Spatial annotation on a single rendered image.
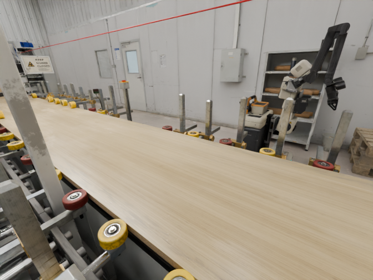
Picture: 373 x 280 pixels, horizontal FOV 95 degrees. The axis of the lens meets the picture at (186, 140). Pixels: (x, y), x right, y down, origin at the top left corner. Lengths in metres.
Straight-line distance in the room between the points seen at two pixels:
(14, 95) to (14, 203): 0.39
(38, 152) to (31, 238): 0.36
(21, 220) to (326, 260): 0.69
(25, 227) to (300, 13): 3.87
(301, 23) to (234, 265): 3.63
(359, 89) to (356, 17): 1.01
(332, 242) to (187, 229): 0.39
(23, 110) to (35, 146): 0.13
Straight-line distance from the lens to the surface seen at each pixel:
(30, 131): 0.78
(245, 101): 1.15
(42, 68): 4.80
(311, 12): 3.82
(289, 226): 0.65
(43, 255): 0.57
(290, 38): 3.79
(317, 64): 1.93
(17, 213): 0.49
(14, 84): 0.76
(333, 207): 0.79
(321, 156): 1.30
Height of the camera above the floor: 1.34
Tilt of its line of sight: 23 degrees down
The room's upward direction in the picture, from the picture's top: 1 degrees counter-clockwise
